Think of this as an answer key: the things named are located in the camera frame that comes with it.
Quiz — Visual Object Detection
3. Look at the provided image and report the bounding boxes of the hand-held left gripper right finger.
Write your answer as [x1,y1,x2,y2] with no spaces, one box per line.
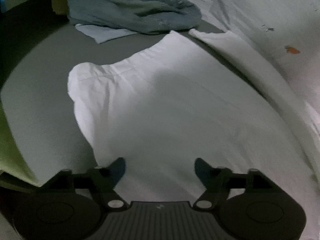
[192,158,281,210]

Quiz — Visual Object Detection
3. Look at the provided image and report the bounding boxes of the blue-grey garment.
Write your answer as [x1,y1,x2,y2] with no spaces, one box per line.
[67,0,202,35]

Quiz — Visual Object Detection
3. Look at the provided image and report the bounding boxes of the grey bed sheet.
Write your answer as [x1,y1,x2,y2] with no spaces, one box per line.
[0,10,225,188]

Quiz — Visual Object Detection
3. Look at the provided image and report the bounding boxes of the light blue cloth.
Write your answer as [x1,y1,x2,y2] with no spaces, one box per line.
[75,24,139,44]

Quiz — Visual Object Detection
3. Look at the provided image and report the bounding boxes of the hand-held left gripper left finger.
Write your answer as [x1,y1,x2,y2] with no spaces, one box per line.
[42,157,130,210]

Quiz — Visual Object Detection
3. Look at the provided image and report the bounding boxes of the white garment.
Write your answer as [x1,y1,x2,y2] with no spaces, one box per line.
[67,0,320,240]

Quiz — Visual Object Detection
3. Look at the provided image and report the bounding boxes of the yellow-green cloth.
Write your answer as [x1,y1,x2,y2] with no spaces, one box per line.
[0,100,38,188]

